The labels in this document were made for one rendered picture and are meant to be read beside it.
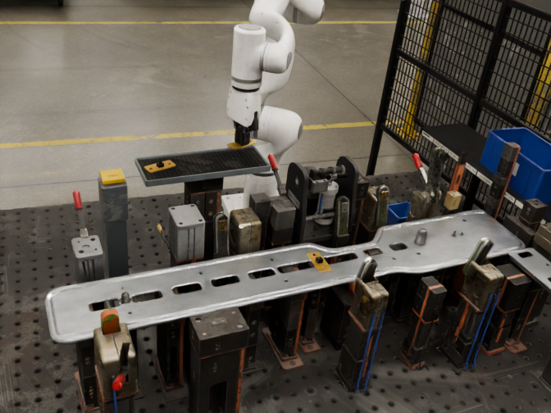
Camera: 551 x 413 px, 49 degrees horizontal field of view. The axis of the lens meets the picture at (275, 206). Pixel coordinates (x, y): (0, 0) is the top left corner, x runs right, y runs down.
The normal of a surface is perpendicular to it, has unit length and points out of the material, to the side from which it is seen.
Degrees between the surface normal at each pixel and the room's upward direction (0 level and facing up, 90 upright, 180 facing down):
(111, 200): 90
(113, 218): 90
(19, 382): 0
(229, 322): 0
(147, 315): 0
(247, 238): 90
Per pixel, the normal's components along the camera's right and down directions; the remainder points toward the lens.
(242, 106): -0.74, 0.30
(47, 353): 0.10, -0.84
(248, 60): -0.09, 0.54
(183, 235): 0.40, 0.52
